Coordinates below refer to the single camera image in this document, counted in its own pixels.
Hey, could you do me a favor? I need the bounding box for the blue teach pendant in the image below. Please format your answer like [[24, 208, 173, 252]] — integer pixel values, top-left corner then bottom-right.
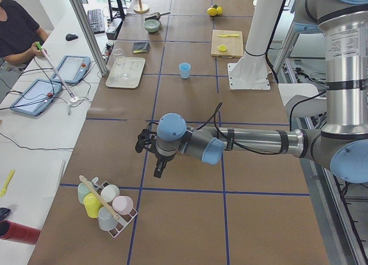
[[57, 55, 91, 85], [10, 79, 62, 117]]

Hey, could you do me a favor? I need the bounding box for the green cup in rack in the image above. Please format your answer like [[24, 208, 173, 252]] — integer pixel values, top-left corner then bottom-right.
[[77, 182, 90, 204]]

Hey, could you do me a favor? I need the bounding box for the yellow tool on desk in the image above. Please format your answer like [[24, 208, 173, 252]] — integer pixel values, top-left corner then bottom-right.
[[0, 169, 15, 197]]

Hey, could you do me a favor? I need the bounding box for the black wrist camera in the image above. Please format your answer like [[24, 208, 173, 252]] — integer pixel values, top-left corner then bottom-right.
[[135, 129, 157, 153]]

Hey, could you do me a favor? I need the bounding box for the black computer mouse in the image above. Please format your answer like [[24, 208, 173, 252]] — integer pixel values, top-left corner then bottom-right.
[[65, 33, 79, 41]]

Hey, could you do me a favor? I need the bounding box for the white chair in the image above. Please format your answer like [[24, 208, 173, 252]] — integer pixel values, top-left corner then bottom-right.
[[278, 83, 327, 117]]

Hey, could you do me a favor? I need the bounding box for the pink cup in rack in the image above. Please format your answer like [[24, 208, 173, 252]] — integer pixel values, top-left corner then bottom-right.
[[112, 195, 133, 215]]

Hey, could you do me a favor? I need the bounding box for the metal rod green tip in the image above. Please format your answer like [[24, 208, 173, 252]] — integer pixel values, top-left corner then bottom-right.
[[36, 42, 79, 103]]

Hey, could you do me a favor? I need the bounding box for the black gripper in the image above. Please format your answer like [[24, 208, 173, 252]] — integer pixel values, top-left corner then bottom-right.
[[153, 146, 175, 178]]

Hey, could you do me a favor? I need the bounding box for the grey folded cloth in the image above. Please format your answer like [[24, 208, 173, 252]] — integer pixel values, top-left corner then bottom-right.
[[132, 42, 150, 54]]

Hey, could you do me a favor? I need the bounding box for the green bowl with ice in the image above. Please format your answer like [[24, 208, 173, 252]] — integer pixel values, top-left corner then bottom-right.
[[143, 19, 160, 33]]

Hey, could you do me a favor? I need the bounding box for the wooden mug tree stand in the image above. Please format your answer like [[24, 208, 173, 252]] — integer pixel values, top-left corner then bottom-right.
[[133, 0, 150, 14]]

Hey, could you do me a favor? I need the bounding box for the white cup in rack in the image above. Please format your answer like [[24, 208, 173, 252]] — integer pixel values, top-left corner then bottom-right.
[[101, 185, 120, 203]]

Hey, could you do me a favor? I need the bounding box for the wooden cutting board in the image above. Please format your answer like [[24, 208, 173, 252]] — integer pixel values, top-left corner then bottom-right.
[[211, 29, 244, 58]]

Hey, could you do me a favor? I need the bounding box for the steel ice scoop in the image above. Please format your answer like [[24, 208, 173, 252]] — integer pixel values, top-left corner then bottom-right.
[[144, 11, 171, 21]]

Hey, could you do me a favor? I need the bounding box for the cream bear tray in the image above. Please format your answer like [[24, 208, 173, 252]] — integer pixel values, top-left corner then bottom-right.
[[105, 57, 145, 89]]

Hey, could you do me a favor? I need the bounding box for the far blue teach pendant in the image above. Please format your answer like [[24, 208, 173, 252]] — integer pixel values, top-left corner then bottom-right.
[[57, 55, 91, 85]]

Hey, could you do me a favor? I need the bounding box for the black keyboard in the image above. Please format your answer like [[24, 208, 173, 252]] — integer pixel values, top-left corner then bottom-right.
[[87, 9, 105, 34]]

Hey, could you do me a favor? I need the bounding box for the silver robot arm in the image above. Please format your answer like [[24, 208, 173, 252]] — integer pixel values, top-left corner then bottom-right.
[[150, 0, 367, 183]]

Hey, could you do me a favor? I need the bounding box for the red bottle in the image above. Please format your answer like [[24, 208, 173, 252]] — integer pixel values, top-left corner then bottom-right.
[[1, 220, 41, 245]]

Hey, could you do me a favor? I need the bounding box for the grey-blue cup in rack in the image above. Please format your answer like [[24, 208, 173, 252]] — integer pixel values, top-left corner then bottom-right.
[[98, 207, 117, 231]]

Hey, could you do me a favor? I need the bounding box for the near blue teach pendant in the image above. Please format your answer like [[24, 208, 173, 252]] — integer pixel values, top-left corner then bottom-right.
[[10, 79, 62, 117]]

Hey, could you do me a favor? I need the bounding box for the yellow lemon slice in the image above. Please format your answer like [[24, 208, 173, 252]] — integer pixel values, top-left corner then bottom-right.
[[217, 45, 228, 52]]

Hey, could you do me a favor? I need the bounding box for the seated person black shirt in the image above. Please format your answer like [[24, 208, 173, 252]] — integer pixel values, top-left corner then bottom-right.
[[1, 0, 49, 66]]

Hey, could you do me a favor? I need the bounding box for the clear wine glass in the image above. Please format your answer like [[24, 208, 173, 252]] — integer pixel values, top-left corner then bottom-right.
[[112, 48, 129, 79]]

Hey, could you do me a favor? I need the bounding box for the blue plastic cup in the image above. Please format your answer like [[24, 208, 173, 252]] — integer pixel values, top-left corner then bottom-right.
[[179, 62, 191, 79]]

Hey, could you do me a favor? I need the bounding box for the yellow plastic knife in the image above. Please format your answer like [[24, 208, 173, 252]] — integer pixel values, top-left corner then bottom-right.
[[216, 33, 240, 38]]

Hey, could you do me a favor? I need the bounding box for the yellow cup in rack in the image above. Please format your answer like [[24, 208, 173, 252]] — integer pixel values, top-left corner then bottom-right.
[[83, 193, 102, 218]]

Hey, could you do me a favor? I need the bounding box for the aluminium frame post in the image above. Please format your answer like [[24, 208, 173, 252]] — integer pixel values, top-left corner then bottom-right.
[[69, 0, 108, 76]]

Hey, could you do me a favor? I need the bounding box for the white cup rack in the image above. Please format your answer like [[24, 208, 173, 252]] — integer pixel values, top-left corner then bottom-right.
[[91, 177, 137, 238]]

